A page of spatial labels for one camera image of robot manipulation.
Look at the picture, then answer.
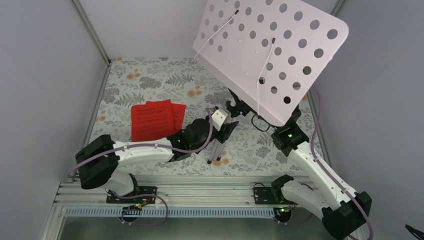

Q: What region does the red sheet music page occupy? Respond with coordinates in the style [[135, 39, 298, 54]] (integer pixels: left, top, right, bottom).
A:
[[171, 103, 186, 131], [130, 100, 176, 142]]

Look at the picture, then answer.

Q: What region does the white tripod music stand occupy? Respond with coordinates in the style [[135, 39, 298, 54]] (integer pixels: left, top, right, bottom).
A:
[[192, 0, 349, 156]]

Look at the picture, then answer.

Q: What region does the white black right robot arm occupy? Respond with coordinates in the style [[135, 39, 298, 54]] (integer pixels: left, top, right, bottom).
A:
[[270, 106, 374, 240]]

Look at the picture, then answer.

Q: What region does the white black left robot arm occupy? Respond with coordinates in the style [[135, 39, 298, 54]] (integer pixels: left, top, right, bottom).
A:
[[75, 117, 239, 203]]

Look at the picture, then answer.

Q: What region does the floral patterned table mat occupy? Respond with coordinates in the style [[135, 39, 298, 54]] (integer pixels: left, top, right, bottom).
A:
[[90, 57, 305, 177]]

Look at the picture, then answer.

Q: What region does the black object at corner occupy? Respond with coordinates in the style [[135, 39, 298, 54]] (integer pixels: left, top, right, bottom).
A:
[[405, 224, 424, 240]]

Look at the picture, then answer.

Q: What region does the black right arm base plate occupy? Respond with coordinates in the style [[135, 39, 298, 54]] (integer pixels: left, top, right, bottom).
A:
[[252, 182, 286, 205]]

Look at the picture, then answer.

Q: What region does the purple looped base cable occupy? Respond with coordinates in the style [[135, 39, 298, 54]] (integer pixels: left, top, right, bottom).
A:
[[119, 193, 169, 227]]

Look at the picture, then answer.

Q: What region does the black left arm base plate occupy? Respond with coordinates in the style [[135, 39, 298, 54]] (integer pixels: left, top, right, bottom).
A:
[[105, 186, 158, 206]]

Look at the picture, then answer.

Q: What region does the perforated blue-grey cable duct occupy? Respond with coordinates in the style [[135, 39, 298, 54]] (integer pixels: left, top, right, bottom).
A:
[[64, 206, 275, 219]]

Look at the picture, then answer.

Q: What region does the aluminium front rail frame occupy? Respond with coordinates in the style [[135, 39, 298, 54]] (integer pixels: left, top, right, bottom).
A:
[[41, 175, 331, 240]]

